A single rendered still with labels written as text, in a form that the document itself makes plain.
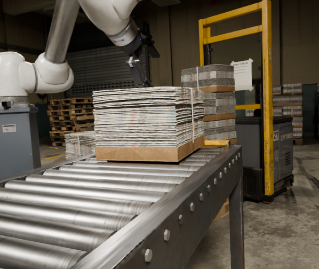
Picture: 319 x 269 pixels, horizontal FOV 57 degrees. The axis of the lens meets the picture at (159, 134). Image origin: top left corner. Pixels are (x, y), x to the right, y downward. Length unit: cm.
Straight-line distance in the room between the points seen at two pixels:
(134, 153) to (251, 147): 228
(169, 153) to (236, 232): 53
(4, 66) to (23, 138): 35
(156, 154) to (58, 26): 84
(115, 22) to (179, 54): 821
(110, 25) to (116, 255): 62
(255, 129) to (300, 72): 547
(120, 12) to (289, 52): 777
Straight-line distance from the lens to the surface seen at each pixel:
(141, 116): 91
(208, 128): 238
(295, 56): 846
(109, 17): 83
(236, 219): 126
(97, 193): 67
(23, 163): 157
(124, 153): 94
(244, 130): 313
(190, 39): 899
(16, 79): 159
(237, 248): 131
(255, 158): 311
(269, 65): 287
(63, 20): 148
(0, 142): 158
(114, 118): 95
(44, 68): 160
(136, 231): 44
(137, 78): 97
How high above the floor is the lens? 97
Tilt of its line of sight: 6 degrees down
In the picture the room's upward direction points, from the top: 3 degrees counter-clockwise
